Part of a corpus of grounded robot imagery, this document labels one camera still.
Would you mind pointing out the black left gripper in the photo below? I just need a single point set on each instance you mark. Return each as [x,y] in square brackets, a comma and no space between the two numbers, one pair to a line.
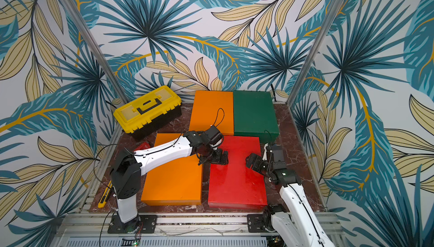
[218,160]

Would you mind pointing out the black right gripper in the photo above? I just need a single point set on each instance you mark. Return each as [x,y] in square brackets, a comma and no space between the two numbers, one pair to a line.
[259,165]

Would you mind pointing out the red shoebox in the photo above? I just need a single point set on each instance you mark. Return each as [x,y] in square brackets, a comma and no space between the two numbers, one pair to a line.
[234,186]

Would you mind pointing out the orange shoebox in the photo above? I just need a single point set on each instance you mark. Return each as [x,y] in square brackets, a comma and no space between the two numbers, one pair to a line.
[213,108]
[176,183]

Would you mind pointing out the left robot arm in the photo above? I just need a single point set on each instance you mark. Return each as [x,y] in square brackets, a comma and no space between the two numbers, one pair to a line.
[126,173]

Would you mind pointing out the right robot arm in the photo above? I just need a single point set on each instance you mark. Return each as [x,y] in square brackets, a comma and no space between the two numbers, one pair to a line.
[298,228]

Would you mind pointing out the green shoebox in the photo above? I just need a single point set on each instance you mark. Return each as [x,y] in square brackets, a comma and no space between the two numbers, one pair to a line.
[254,116]

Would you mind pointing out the yellow and black toolbox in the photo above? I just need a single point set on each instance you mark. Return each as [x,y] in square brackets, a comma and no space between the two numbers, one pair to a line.
[148,113]

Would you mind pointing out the yellow utility knife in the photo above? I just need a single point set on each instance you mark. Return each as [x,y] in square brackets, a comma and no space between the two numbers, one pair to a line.
[105,196]

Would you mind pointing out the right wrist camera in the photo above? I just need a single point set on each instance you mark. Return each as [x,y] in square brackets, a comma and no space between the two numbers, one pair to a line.
[266,152]

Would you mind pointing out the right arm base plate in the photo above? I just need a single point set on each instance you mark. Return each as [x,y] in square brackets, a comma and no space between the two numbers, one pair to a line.
[266,222]

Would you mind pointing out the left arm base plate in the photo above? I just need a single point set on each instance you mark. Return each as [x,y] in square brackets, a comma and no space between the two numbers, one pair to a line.
[142,223]

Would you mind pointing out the right aluminium frame post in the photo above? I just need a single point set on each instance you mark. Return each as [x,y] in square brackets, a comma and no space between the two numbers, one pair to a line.
[324,29]

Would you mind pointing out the aluminium frame post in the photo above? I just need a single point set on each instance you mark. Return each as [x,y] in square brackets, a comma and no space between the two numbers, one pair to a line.
[93,46]
[324,29]

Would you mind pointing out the left aluminium frame post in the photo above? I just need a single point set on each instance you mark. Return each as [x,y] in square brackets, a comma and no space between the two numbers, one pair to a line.
[93,46]

